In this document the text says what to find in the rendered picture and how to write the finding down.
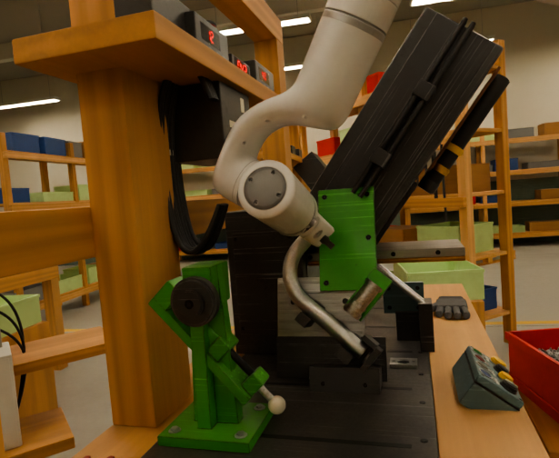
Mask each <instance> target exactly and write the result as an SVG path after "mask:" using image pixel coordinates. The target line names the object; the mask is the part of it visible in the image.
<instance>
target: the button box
mask: <svg viewBox="0 0 559 458"><path fill-rule="evenodd" d="M475 354H477V355H479V356H481V357H482V358H483V359H484V360H485V362H483V361H481V360H480V359H478V358H477V357H476V356H475ZM478 362H481V363H483V364H485V365H486V366H487V368H488V370H487V369H485V368H483V366H481V365H480V364H479V363H478ZM495 366H496V364H495V363H493V362H492V361H491V359H490V358H489V357H488V356H486V355H485V354H483V353H482V355H480V354H479V353H477V352H476V351H474V349H473V346H470V345H469V346H467V348H466V350H464V353H463V354H462V355H461V356H460V358H459V359H458V361H457V362H456V363H455V365H454V366H453V368H452V370H453V375H454V382H455V387H456V391H457V395H458V400H459V403H460V404H462V405H463V406H465V407H466V408H469V409H482V410H501V411H520V409H521V408H522V407H523V406H524V401H523V399H522V397H521V396H520V394H519V393H518V391H517V393H514V392H512V391H510V390H509V389H507V388H506V387H505V386H504V385H503V384H502V380H503V379H502V378H501V377H500V376H499V375H498V374H499V373H500V372H499V371H498V370H497V369H496V368H495ZM480 369H483V370H485V371H487V372H488V373H489V374H490V375H491V376H492V377H488V376H487V375H485V374H484V373H483V372H482V371H481V370H480Z"/></svg>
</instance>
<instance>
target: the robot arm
mask: <svg viewBox="0 0 559 458"><path fill-rule="evenodd" d="M535 1H537V2H540V3H543V4H547V5H556V6H559V0H535ZM401 2H402V0H328V1H327V4H326V6H325V9H324V12H323V14H322V17H321V19H320V22H319V24H318V26H317V28H316V31H315V34H314V38H313V40H312V43H311V44H310V47H309V50H308V52H307V55H306V57H305V60H304V63H303V65H302V68H301V70H300V73H299V75H298V77H297V79H296V81H295V83H294V85H293V86H292V87H291V88H290V89H288V90H287V91H285V92H283V93H281V94H279V95H277V96H274V97H271V98H269V99H266V100H264V101H263V102H261V103H259V104H257V105H255V106H253V107H251V108H250V109H249V110H247V111H246V112H245V113H244V114H242V115H241V116H240V117H239V118H238V120H237V121H236V122H235V124H234V125H233V127H232V129H231V130H230V132H229V134H228V136H227V137H226V139H225V143H224V145H223V148H222V150H221V153H220V154H219V157H218V160H217V162H216V165H215V170H214V175H213V185H214V188H215V190H216V191H217V192H218V193H219V194H220V195H221V196H223V197H225V198H226V199H228V200H229V201H231V202H233V203H235V204H237V205H239V206H241V207H242V208H244V209H245V210H246V211H247V212H248V213H249V214H250V215H251V216H253V217H254V218H256V219H258V220H259V221H261V222H263V223H264V224H267V225H268V226H270V227H271V228H273V229H275V230H276V231H277V232H279V233H280V234H282V235H286V236H298V235H300V236H301V237H302V238H304V239H305V240H306V241H307V242H309V243H310V244H312V245H314V246H316V247H319V246H320V245H321V244H325V245H326V246H327V247H328V248H329V249H332V248H333V247H334V246H335V244H333V243H332V242H331V241H330V240H329V239H330V238H329V236H330V235H332V233H333V232H334V228H333V227H332V226H331V225H330V224H329V223H328V222H327V221H326V220H325V219H324V218H323V217H322V216H321V215H320V214H319V213H318V207H317V203H316V200H315V199H314V197H313V196H312V195H311V194H310V193H309V191H308V190H307V189H306V188H305V187H304V185H303V184H302V183H301V182H300V181H299V180H298V179H297V177H296V176H295V175H294V174H293V173H292V172H291V170H290V169H289V168H288V167H287V166H286V165H284V164H282V163H280V162H277V161H274V160H264V161H258V160H257V156H258V153H259V151H260V149H261V147H262V145H263V143H264V142H265V140H266V138H267V137H268V136H269V135H270V134H272V133H273V132H274V131H276V130H278V129H280V128H282V127H286V126H290V125H299V126H306V127H311V128H316V129H322V130H335V129H337V128H339V127H340V126H342V125H343V123H344V122H345V121H346V119H347V117H348V116H349V114H350V113H351V111H352V109H353V107H354V103H355V101H356V99H357V97H358V95H359V93H360V91H361V89H362V87H363V85H364V81H365V79H366V77H367V76H368V74H369V72H370V69H371V67H372V65H373V63H374V60H375V58H376V56H377V54H378V52H379V50H380V48H381V46H382V44H383V41H384V39H385V37H386V35H387V32H388V30H389V28H390V26H391V24H392V22H393V20H394V17H395V14H396V12H397V10H398V8H399V6H400V4H401Z"/></svg>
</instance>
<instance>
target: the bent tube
mask: <svg viewBox="0 0 559 458"><path fill-rule="evenodd" d="M310 245H311V244H310V243H309V242H307V241H306V240H305V239H304V238H302V237H301V236H300V235H299V236H298V238H297V239H296V240H295V241H294V242H293V243H292V245H291V246H290V248H289V249H288V251H287V253H286V256H285V258H284V264H283V281H284V287H285V290H286V291H287V293H288V295H289V297H290V298H291V300H292V301H293V302H294V304H295V305H296V306H297V307H299V308H300V309H301V310H302V311H303V312H304V313H306V314H307V315H308V316H309V317H310V318H312V319H313V320H314V321H315V322H316V323H317V324H319V325H320V326H321V327H322V328H323V329H325V330H326V331H327V332H328V333H329V334H331V335H332V336H333V337H334V339H335V340H337V341H338V342H339V343H340V344H341V345H343V346H344V347H345V348H346V349H347V350H348V351H350V352H351V353H352V354H353V355H354V356H356V357H357V358H358V359H359V358H360V357H361V356H362V354H363V353H364V352H365V350H366V349H367V348H368V345H367V344H365V343H364V342H363V341H362V340H361V339H359V338H358V337H357V336H356V335H355V334H353V333H352V332H351V331H350V330H348V329H347V328H346V327H345V326H344V325H342V324H341V323H340V322H339V321H337V320H336V319H335V318H334V317H333V316H332V315H330V314H329V313H328V312H327V311H326V310H325V309H324V308H323V307H321V306H320V305H319V304H318V303H316V302H315V301H314V300H313V299H312V298H310V297H309V296H308V295H307V294H306V293H305V292H304V291H303V289H302V288H301V286H300V284H299V282H298V277H297V267H298V264H299V261H300V259H301V257H302V255H303V254H304V252H305V251H306V250H307V249H308V248H309V246H310Z"/></svg>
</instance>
